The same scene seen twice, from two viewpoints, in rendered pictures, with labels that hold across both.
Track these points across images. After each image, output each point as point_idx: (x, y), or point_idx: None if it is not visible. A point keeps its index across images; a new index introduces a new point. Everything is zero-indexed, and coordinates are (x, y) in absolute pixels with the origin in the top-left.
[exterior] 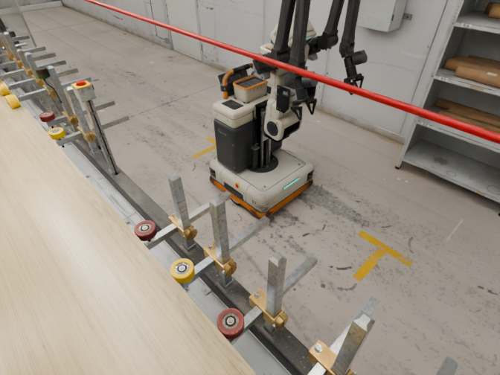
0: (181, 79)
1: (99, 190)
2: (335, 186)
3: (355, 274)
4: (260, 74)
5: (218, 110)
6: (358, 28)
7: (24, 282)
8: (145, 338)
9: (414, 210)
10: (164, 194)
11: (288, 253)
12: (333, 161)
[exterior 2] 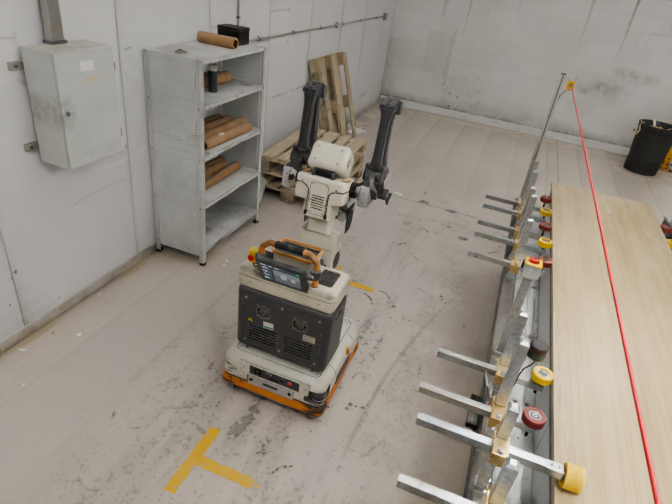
0: None
1: None
2: None
3: (370, 291)
4: (368, 202)
5: (340, 293)
6: (39, 174)
7: (623, 287)
8: (580, 242)
9: None
10: (367, 478)
11: (377, 329)
12: (203, 310)
